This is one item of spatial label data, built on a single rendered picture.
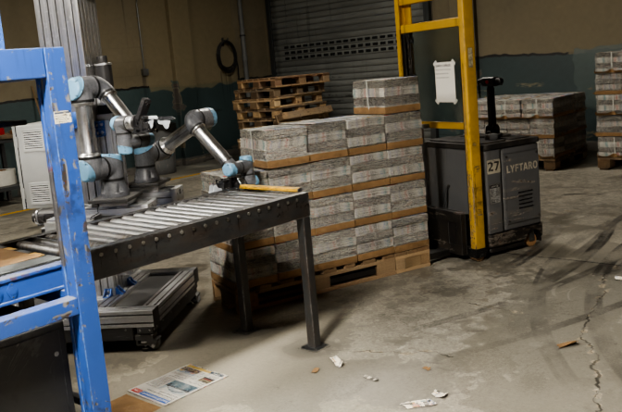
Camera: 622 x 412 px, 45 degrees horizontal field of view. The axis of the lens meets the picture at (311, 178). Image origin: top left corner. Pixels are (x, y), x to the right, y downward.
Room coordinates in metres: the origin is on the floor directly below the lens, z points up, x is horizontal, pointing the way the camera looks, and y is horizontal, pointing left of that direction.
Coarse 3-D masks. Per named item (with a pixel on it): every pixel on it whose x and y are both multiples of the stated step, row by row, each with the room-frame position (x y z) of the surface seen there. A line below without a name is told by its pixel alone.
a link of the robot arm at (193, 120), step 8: (192, 112) 4.31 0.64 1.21; (200, 112) 4.33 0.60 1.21; (184, 120) 4.31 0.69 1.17; (192, 120) 4.27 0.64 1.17; (200, 120) 4.28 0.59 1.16; (192, 128) 4.25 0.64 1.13; (200, 128) 4.25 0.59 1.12; (200, 136) 4.23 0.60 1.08; (208, 136) 4.23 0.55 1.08; (208, 144) 4.21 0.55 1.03; (216, 144) 4.20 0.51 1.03; (216, 152) 4.18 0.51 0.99; (224, 152) 4.19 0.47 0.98; (224, 160) 4.16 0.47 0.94; (232, 160) 4.16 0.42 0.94; (224, 168) 4.13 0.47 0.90; (232, 168) 4.11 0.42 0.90; (240, 168) 4.16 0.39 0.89
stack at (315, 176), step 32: (320, 160) 4.69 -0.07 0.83; (352, 160) 4.76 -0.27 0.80; (384, 160) 4.89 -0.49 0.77; (256, 192) 4.43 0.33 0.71; (288, 192) 4.53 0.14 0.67; (352, 192) 4.77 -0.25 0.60; (384, 192) 4.87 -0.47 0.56; (288, 224) 4.52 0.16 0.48; (320, 224) 4.63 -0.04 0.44; (384, 224) 4.86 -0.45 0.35; (224, 256) 4.45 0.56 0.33; (256, 256) 4.42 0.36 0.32; (288, 256) 4.52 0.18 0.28; (320, 256) 4.62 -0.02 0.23; (384, 256) 4.84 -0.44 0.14; (224, 288) 4.48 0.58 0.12; (256, 288) 4.78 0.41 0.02; (288, 288) 4.70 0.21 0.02; (320, 288) 4.61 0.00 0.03
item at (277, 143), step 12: (264, 132) 4.46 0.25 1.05; (276, 132) 4.49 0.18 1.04; (288, 132) 4.52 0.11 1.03; (300, 132) 4.56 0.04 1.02; (264, 144) 4.46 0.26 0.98; (276, 144) 4.49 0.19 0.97; (288, 144) 4.53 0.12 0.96; (300, 144) 4.57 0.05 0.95; (264, 156) 4.47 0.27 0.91; (276, 156) 4.49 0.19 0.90; (288, 156) 4.52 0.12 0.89
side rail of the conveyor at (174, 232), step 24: (216, 216) 3.27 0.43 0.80; (240, 216) 3.36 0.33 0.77; (264, 216) 3.47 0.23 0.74; (288, 216) 3.59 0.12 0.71; (120, 240) 2.94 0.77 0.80; (144, 240) 2.98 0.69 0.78; (168, 240) 3.06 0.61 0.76; (192, 240) 3.15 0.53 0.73; (216, 240) 3.25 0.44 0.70; (96, 264) 2.81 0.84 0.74; (120, 264) 2.89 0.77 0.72; (144, 264) 2.97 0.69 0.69
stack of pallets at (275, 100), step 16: (256, 80) 11.14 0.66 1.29; (272, 80) 10.92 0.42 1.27; (288, 80) 11.57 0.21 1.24; (304, 80) 11.34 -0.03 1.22; (320, 80) 11.70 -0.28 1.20; (240, 96) 11.34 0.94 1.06; (256, 96) 11.10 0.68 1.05; (272, 96) 10.91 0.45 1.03; (288, 96) 11.13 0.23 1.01; (304, 96) 12.00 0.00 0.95; (320, 96) 11.80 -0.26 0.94; (240, 112) 11.30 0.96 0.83; (256, 112) 11.09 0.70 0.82; (272, 112) 10.89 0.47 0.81; (240, 128) 11.35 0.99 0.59; (240, 144) 11.32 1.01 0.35
